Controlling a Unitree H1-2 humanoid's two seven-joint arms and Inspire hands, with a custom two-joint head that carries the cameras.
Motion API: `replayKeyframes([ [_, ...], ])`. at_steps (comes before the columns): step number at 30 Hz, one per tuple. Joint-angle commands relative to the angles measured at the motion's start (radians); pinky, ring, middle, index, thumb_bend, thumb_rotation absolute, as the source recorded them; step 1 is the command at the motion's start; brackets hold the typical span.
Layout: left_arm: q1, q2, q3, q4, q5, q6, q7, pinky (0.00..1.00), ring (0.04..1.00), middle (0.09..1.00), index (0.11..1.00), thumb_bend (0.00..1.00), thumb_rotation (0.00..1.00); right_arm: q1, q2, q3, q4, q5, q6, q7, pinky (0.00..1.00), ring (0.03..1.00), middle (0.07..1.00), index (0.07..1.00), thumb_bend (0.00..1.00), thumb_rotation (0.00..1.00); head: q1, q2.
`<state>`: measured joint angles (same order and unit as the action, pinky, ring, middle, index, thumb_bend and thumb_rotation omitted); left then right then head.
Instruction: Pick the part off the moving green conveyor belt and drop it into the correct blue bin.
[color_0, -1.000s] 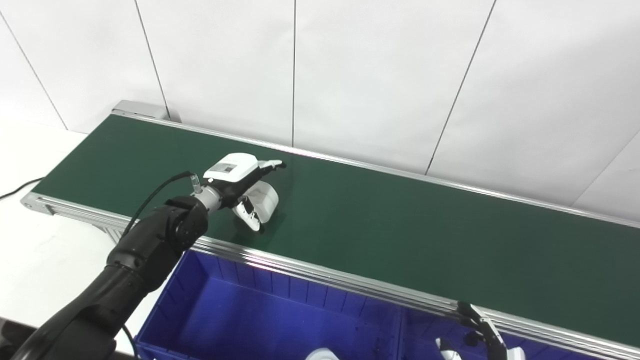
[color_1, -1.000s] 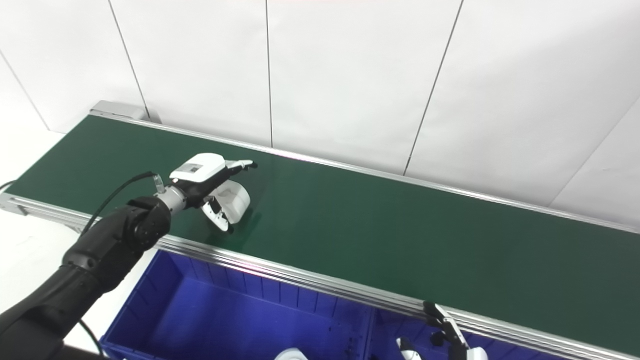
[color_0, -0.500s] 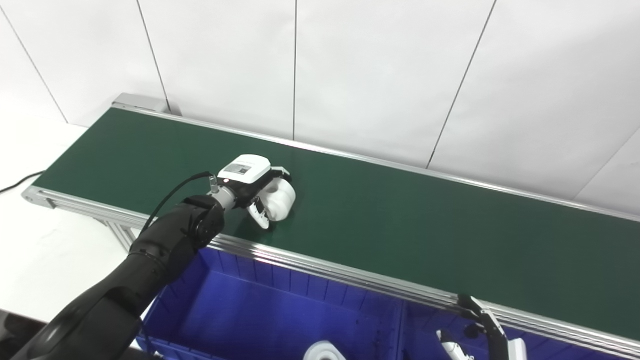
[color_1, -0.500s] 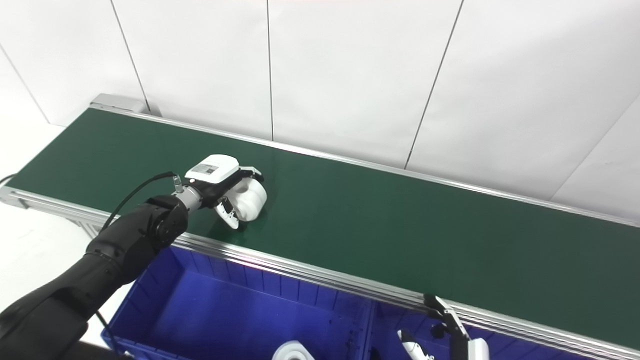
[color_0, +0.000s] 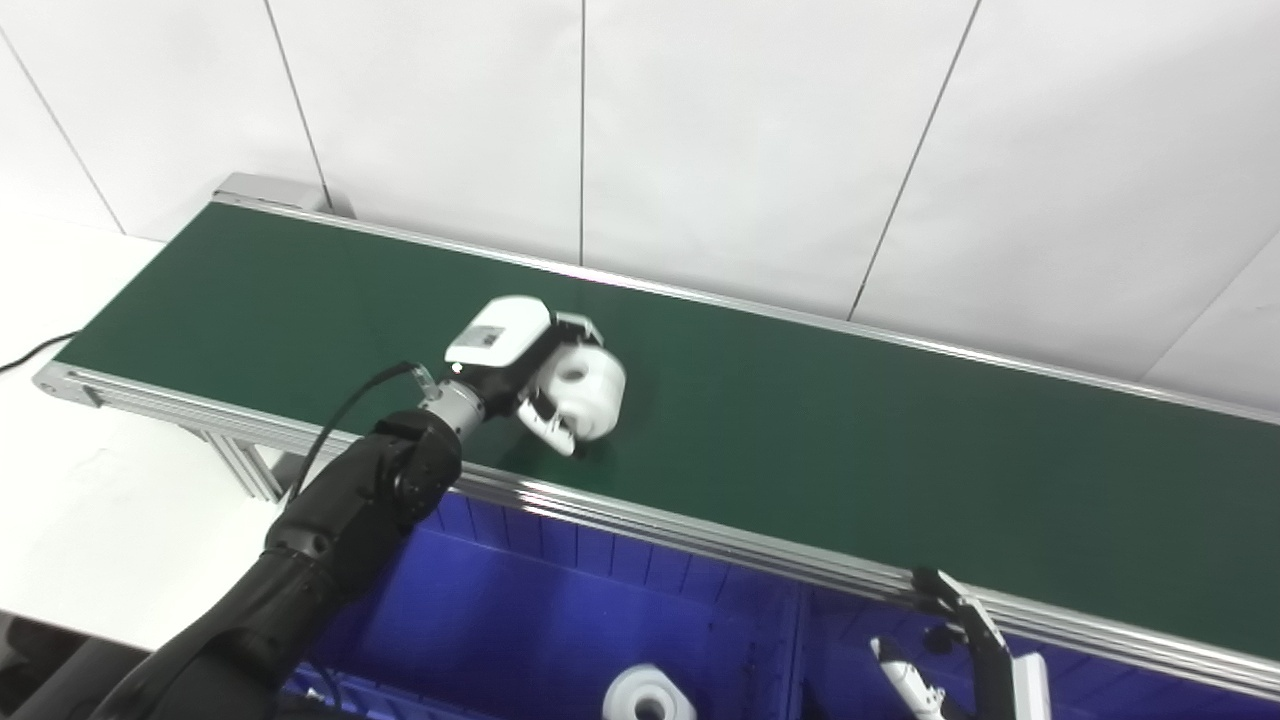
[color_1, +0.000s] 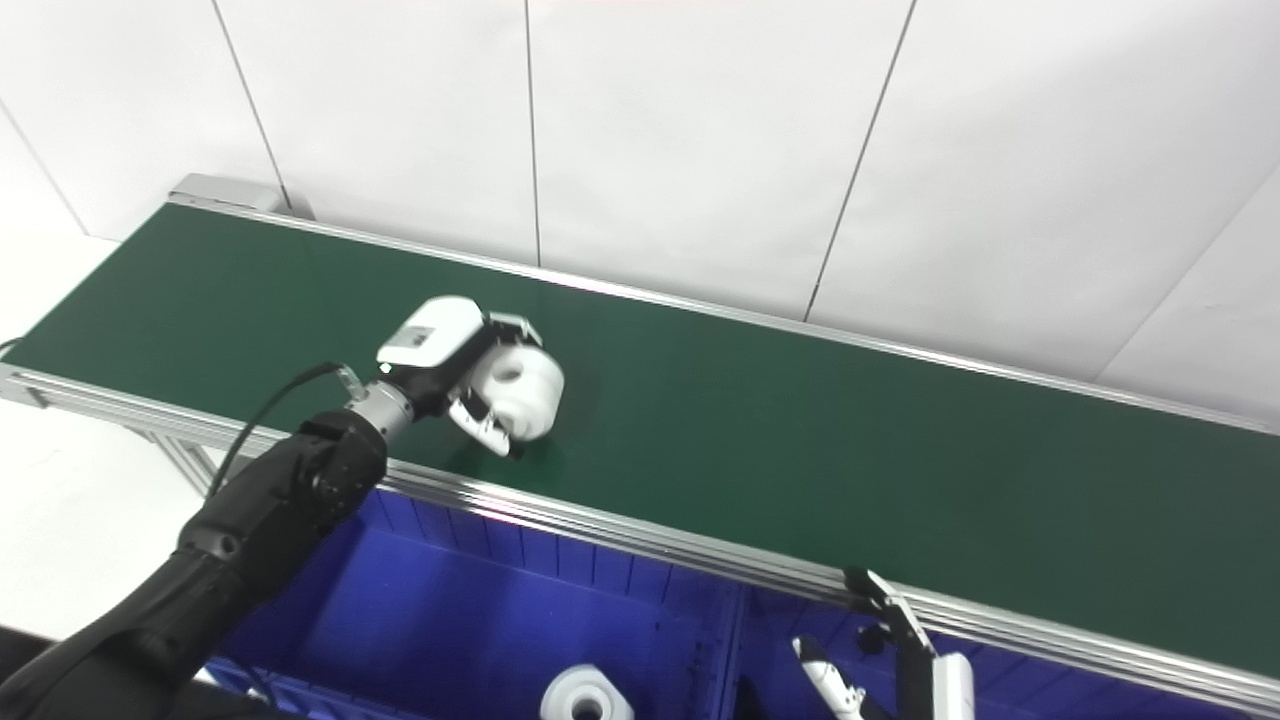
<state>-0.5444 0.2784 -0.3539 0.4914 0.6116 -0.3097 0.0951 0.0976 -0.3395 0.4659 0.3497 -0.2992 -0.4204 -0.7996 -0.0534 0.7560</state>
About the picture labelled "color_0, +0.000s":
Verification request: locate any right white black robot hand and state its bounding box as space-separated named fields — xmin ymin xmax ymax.
xmin=868 ymin=568 xmax=1053 ymax=720

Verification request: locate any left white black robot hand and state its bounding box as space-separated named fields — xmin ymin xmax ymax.
xmin=443 ymin=295 xmax=606 ymax=458

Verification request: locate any white round plastic part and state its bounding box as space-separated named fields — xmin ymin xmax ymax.
xmin=540 ymin=345 xmax=628 ymax=443
xmin=602 ymin=665 xmax=698 ymax=720

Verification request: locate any blue plastic bin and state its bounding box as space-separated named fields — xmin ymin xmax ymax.
xmin=790 ymin=585 xmax=1280 ymax=720
xmin=285 ymin=490 xmax=801 ymax=720

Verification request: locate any grey conveyor end housing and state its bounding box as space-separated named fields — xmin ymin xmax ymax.
xmin=215 ymin=172 xmax=331 ymax=213

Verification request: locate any green conveyor belt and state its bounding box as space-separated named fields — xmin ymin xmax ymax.
xmin=33 ymin=195 xmax=1280 ymax=701

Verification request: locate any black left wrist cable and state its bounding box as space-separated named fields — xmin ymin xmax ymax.
xmin=290 ymin=361 xmax=438 ymax=501

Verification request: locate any aluminium conveyor leg frame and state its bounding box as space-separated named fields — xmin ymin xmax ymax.
xmin=185 ymin=428 xmax=301 ymax=503

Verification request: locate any black power cable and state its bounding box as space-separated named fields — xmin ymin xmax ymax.
xmin=0 ymin=330 xmax=81 ymax=376

